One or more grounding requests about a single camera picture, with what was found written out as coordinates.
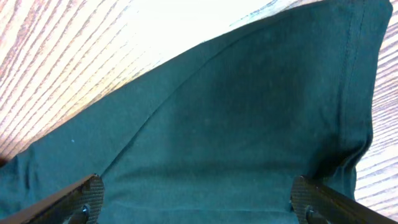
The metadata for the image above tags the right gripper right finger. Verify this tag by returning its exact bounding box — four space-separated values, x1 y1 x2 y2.
290 176 397 224

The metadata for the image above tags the black t-shirt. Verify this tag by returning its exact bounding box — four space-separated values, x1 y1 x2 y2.
1 0 392 223

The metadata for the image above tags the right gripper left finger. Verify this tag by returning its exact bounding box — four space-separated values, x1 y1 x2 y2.
1 174 104 224

